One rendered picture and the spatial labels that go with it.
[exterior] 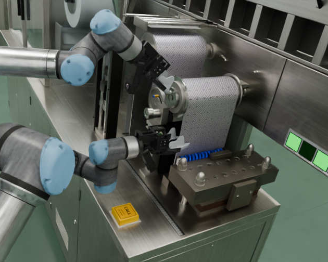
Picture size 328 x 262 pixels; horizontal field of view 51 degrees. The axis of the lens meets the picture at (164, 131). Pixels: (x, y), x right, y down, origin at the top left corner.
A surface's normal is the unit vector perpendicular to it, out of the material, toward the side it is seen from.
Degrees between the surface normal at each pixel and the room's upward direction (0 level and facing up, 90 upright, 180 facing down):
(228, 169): 0
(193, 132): 90
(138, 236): 0
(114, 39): 104
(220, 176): 0
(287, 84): 90
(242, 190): 90
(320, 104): 90
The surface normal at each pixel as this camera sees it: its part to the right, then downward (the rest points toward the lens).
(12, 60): 0.07, 0.07
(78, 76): 0.04, 0.49
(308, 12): -0.85, 0.13
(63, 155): 0.95, 0.22
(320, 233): 0.15, -0.87
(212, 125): 0.50, 0.48
